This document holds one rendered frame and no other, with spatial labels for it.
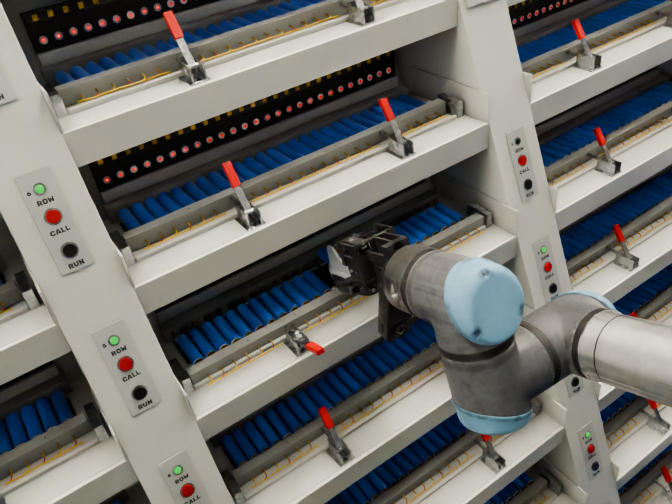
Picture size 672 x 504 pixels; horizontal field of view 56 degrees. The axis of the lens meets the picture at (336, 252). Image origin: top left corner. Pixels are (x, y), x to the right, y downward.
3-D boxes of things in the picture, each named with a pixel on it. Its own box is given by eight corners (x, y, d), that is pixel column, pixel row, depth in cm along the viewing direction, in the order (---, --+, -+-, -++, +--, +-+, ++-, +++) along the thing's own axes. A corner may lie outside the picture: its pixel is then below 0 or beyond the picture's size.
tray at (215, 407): (516, 256, 111) (518, 211, 105) (203, 442, 87) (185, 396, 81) (438, 211, 125) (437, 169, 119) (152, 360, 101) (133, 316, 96)
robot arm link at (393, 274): (465, 299, 83) (407, 333, 79) (442, 291, 87) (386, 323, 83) (448, 236, 80) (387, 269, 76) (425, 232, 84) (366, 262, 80)
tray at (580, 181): (743, 121, 138) (760, 59, 130) (552, 234, 114) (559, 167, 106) (658, 97, 152) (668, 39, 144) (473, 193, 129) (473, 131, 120)
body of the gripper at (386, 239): (373, 221, 94) (421, 230, 83) (389, 272, 97) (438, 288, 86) (331, 242, 91) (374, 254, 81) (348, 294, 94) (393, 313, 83)
